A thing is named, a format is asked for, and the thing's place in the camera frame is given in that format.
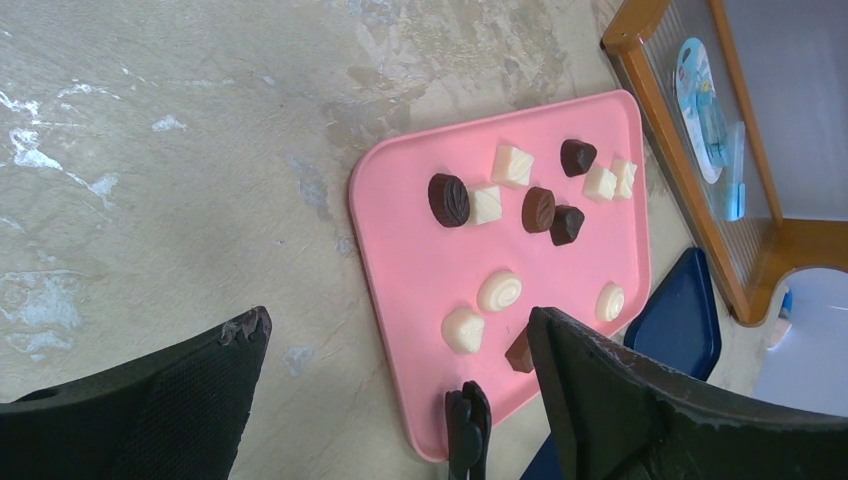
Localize wooden shelf rack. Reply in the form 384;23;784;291
601;1;847;327

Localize blue white corner device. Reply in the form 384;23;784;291
768;289;793;350

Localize dark rectangular chocolate piece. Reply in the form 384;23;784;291
504;327;534;374

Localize white chocolate piece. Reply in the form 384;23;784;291
595;282;626;322
582;164;618;203
441;307;486;355
468;184;503;226
477;270;523;312
491;145;535;189
611;158;638;201

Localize dark oval chocolate piece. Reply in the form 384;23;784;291
428;173;470;228

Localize dark blue tin lid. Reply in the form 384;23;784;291
523;247;722;479

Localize light blue oval package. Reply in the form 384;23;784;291
673;37;729;184

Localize black handled metal tongs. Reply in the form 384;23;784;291
444;381;492;480

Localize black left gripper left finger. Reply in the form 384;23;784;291
1;306;272;479

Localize pink plastic tray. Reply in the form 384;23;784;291
349;90;652;462

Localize light blue small tube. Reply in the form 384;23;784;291
724;121;746;222

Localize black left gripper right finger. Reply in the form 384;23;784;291
527;307;847;479

